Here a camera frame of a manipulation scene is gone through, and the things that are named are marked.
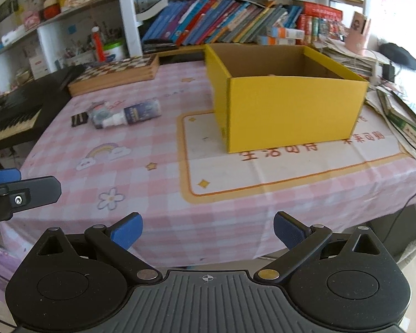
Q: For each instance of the pink checkered tablecloth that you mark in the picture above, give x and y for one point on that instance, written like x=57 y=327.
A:
x=142 y=187

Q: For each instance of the red white glue bottle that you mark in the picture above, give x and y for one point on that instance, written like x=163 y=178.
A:
x=98 y=47

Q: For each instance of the small black packet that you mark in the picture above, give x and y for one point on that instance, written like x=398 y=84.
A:
x=79 y=119

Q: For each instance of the wooden chessboard box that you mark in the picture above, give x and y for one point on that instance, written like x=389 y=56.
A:
x=118 y=74

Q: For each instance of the black electronic keyboard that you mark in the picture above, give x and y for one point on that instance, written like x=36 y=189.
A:
x=20 y=104

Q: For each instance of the pink printed box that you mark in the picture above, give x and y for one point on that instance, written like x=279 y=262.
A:
x=32 y=20

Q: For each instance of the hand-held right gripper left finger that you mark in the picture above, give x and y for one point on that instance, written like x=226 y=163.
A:
x=126 y=230

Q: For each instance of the black cap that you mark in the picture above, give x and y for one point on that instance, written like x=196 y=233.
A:
x=400 y=55

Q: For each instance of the black power adapter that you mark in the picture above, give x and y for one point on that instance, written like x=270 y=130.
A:
x=388 y=72

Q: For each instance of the green lid wipes canister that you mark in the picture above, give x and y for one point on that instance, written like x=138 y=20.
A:
x=115 y=52

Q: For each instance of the pink cylinder container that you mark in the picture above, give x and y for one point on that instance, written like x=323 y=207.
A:
x=357 y=34

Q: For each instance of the stack of papers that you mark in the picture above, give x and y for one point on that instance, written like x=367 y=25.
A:
x=350 y=57

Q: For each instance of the red lettered box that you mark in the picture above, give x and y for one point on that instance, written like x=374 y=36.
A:
x=322 y=10

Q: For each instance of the white bookshelf frame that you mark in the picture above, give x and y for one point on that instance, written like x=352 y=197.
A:
x=128 y=14

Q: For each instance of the small blue-grey bottle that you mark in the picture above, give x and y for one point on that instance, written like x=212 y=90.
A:
x=100 y=112

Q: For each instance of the stack of green books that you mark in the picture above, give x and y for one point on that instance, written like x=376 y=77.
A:
x=402 y=114

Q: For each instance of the red white doll figure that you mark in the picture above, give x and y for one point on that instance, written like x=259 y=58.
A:
x=52 y=7

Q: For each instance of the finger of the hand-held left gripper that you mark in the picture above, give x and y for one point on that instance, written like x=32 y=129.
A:
x=38 y=190
x=1 y=177

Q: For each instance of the small dark picture frame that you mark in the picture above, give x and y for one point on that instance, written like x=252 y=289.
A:
x=7 y=7

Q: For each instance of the orange white medicine box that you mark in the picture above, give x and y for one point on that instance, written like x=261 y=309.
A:
x=274 y=40
x=286 y=33

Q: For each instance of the black stapler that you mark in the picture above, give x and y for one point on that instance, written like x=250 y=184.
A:
x=159 y=44

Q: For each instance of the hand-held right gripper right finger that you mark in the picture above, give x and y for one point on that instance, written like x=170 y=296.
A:
x=289 y=230

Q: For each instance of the white brush holder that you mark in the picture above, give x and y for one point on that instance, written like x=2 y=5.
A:
x=81 y=57

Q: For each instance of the blue label spray bottle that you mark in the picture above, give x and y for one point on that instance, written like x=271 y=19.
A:
x=140 y=112

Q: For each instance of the white box red label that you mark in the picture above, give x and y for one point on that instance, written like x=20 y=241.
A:
x=38 y=67

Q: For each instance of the white tissue pack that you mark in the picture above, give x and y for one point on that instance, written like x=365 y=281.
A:
x=14 y=36

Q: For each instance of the row of blue picture books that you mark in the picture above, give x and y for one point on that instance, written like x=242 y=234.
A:
x=211 y=20

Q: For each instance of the yellow cardboard box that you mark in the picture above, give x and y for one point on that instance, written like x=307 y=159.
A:
x=291 y=111

